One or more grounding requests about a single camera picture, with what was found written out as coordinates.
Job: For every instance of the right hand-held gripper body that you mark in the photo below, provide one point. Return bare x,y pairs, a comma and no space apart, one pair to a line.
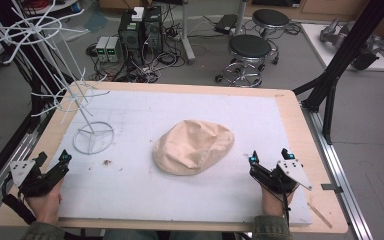
291,171

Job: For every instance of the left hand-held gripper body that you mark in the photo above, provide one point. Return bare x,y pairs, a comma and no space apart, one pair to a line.
26,181

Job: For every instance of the beige cap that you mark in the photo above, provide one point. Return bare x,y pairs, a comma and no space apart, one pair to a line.
193,148

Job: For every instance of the person's left hand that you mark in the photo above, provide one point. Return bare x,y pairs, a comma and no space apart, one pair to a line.
46,206

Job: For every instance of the person's right hand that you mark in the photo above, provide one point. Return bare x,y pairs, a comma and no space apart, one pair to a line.
273,204

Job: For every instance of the wooden stick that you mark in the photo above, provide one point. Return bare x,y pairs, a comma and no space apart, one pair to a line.
320,215

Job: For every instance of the white foam mat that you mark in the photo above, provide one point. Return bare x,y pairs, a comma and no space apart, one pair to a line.
166,196

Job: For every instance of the black round stool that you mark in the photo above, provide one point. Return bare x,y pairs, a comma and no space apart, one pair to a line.
250,46
270,17

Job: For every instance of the small grey power unit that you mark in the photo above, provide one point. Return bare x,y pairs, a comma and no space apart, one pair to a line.
102,48
114,49

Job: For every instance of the black flat box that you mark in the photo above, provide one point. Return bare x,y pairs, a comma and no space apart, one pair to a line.
226,23

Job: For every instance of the black computer tower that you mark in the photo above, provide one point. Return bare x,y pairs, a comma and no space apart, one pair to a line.
130,36
153,30

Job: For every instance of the white box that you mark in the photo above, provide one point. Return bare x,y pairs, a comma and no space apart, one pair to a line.
138,14

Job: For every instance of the aluminium rail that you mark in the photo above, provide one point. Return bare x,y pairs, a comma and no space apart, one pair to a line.
3,173
343,186

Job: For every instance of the grey metal bracket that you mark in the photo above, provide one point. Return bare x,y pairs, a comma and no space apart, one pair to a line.
330,187

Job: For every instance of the black metal frame stand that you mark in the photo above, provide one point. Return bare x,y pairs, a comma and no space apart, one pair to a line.
340,63

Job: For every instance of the grey metal post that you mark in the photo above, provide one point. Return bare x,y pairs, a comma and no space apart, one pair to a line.
187,36

